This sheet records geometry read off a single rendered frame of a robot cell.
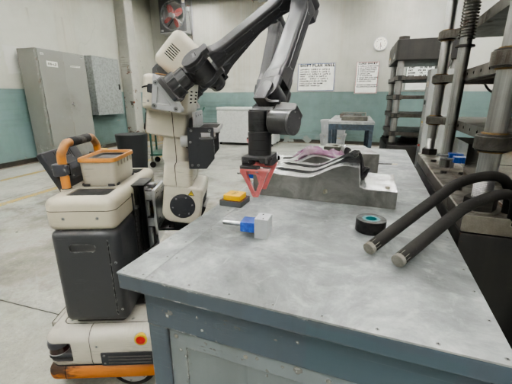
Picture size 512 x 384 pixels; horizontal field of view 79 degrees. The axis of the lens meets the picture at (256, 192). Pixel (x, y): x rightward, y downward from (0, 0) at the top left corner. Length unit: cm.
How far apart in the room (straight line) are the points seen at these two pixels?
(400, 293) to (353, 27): 806
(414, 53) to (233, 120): 429
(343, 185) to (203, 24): 860
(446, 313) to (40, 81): 652
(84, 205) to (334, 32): 779
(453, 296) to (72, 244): 118
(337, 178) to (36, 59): 606
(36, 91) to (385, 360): 658
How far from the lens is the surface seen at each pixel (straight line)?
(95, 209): 125
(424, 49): 577
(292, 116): 71
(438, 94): 237
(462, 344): 60
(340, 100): 839
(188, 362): 81
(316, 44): 854
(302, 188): 113
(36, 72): 671
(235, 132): 808
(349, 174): 110
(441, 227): 88
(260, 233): 82
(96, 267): 135
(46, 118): 668
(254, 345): 67
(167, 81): 112
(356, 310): 60
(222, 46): 108
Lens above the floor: 115
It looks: 17 degrees down
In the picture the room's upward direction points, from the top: straight up
